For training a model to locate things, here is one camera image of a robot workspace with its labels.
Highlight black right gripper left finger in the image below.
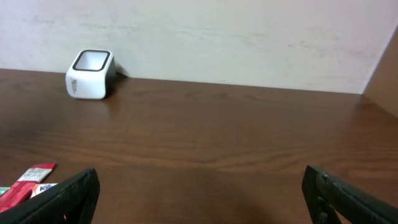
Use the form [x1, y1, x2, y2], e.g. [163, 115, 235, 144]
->
[1, 168, 100, 224]

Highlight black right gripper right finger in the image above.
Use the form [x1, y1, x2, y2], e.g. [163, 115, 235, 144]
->
[302, 165, 397, 224]

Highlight red stick sachet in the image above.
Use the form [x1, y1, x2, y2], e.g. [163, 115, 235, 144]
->
[1, 163, 56, 212]

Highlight orange tissue pack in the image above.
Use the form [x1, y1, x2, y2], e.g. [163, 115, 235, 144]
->
[30, 183, 57, 198]

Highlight white barcode scanner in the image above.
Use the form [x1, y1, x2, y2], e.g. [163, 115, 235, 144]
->
[65, 49, 116, 100]

